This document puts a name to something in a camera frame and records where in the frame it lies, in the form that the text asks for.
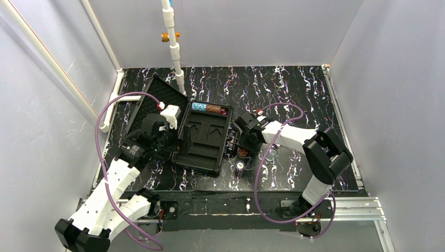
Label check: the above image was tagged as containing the orange black poker chip stack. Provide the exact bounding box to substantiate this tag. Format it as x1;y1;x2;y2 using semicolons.
237;148;249;159

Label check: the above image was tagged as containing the black poker set case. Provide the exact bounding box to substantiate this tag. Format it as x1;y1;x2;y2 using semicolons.
116;76;233;177

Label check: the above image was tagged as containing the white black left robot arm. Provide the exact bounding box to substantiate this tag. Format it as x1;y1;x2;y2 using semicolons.
55;106;190;251

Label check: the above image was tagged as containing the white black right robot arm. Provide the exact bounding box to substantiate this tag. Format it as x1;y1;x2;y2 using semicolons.
155;112;353;221

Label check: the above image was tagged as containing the clear acrylic dealer button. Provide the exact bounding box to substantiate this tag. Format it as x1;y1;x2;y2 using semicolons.
264;145;278;162

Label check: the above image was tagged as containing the clear acrylic blind button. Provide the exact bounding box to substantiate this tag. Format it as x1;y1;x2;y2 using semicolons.
243;157;255;171

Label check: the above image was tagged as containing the blue poker chip stack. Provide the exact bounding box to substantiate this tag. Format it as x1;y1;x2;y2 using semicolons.
192;102;207;112

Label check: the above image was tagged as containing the brown poker chip stack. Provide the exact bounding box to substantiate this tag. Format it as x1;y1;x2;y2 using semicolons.
205;104;221;114

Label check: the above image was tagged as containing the orange pipe clamp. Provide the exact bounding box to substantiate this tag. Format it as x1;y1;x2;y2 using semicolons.
161;31;181;43

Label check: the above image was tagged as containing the white pvc pipe pole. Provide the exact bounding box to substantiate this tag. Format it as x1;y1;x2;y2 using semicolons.
161;0;186;95

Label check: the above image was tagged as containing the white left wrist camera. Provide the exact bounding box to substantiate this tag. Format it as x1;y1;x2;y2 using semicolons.
160;104;181;130

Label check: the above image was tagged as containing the white pipe frame left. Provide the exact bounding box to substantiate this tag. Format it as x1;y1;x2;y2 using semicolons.
0;0;140;133

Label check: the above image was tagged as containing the aluminium rail frame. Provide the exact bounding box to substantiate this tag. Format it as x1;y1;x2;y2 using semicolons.
75;64;395;252

